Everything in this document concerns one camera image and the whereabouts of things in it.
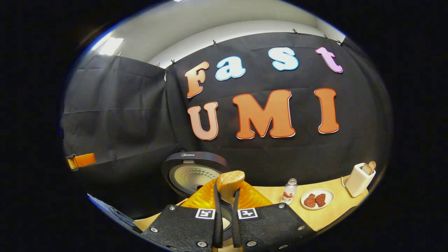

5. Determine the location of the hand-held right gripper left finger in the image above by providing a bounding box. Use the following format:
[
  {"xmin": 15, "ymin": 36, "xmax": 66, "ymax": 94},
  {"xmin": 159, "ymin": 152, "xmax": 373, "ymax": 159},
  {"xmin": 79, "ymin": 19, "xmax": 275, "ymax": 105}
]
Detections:
[{"xmin": 140, "ymin": 178, "xmax": 224, "ymax": 252}]

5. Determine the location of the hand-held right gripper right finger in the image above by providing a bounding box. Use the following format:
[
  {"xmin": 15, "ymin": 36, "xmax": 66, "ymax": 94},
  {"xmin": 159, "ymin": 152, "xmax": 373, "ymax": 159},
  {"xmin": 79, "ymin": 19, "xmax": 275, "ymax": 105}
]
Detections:
[{"xmin": 231, "ymin": 179, "xmax": 317, "ymax": 252}]

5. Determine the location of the wooden spoon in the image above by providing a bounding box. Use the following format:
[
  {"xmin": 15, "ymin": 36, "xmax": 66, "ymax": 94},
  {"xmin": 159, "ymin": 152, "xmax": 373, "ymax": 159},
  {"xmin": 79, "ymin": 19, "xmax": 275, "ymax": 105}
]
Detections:
[{"xmin": 216, "ymin": 170, "xmax": 245, "ymax": 207}]

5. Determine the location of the dark grey rice cooker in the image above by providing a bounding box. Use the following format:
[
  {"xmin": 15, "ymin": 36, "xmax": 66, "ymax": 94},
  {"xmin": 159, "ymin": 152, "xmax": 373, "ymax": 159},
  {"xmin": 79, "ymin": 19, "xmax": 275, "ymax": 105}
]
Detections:
[{"xmin": 161, "ymin": 152, "xmax": 234, "ymax": 242}]

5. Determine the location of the blue patterned object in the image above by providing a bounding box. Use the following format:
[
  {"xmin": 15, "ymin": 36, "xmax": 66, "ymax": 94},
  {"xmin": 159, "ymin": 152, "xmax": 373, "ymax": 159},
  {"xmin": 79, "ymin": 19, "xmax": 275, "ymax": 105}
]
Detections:
[{"xmin": 87, "ymin": 194, "xmax": 142, "ymax": 233}]

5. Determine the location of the clear drink bottle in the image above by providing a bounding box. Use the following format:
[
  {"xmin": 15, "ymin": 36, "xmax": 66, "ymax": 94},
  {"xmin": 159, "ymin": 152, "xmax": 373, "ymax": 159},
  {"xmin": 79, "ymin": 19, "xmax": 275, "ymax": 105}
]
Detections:
[{"xmin": 281, "ymin": 178, "xmax": 298, "ymax": 205}]

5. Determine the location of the white round plate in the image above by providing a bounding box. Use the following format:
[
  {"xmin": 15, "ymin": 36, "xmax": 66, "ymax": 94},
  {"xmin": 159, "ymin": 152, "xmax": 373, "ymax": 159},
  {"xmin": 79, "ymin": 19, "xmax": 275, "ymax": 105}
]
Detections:
[{"xmin": 300, "ymin": 188, "xmax": 335, "ymax": 210}]

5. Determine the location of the ceiling light panel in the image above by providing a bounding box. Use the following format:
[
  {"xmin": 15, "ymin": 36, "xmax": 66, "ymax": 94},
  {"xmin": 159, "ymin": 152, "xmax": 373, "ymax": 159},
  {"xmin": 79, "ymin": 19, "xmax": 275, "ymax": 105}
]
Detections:
[{"xmin": 99, "ymin": 37, "xmax": 125, "ymax": 56}]

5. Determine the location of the white toaster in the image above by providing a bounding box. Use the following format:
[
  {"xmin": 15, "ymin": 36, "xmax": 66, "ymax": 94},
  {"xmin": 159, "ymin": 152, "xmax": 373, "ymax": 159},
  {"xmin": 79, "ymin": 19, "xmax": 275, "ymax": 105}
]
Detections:
[{"xmin": 345, "ymin": 163, "xmax": 376, "ymax": 197}]

